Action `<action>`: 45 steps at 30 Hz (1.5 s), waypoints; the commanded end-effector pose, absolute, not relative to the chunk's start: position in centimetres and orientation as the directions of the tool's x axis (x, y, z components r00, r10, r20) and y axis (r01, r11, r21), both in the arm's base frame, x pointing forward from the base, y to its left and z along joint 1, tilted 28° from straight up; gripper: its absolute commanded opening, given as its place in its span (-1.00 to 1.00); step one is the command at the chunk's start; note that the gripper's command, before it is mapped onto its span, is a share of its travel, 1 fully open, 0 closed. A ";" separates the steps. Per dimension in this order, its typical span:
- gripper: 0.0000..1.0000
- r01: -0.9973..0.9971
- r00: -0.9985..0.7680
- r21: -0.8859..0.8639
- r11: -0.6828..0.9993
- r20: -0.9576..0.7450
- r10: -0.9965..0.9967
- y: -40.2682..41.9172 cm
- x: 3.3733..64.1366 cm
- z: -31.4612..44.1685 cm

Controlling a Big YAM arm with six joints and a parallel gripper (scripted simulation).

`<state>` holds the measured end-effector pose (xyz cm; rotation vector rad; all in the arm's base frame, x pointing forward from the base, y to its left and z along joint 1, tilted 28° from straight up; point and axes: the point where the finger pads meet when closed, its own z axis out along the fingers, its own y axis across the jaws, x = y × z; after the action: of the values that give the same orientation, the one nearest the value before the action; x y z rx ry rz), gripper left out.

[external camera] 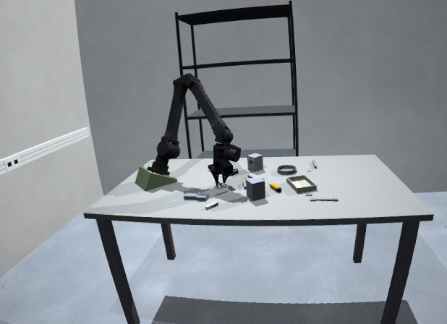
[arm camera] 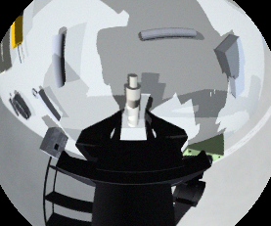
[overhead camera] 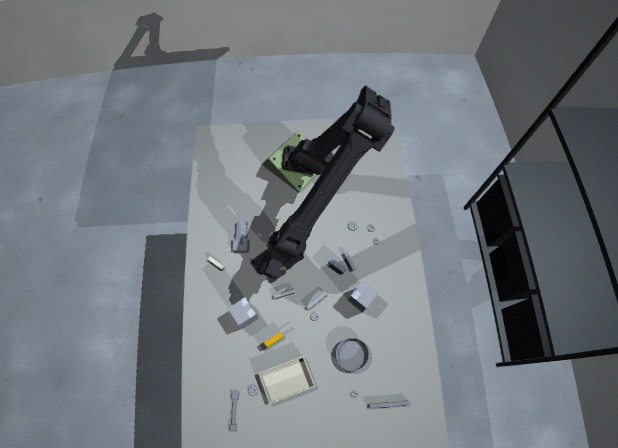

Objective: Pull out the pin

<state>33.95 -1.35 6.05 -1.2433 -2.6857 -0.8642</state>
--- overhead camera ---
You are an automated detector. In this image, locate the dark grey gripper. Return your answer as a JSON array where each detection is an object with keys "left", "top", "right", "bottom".
[{"left": 284, "top": 255, "right": 304, "bottom": 269}]

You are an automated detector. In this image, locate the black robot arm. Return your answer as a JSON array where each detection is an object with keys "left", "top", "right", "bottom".
[{"left": 250, "top": 86, "right": 395, "bottom": 279}]

